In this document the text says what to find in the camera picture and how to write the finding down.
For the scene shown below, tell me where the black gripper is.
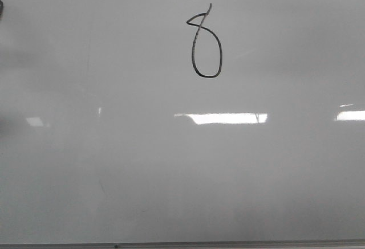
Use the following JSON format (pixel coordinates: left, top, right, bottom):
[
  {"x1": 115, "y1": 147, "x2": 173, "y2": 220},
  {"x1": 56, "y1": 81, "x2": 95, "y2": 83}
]
[{"x1": 0, "y1": 0, "x2": 3, "y2": 18}]

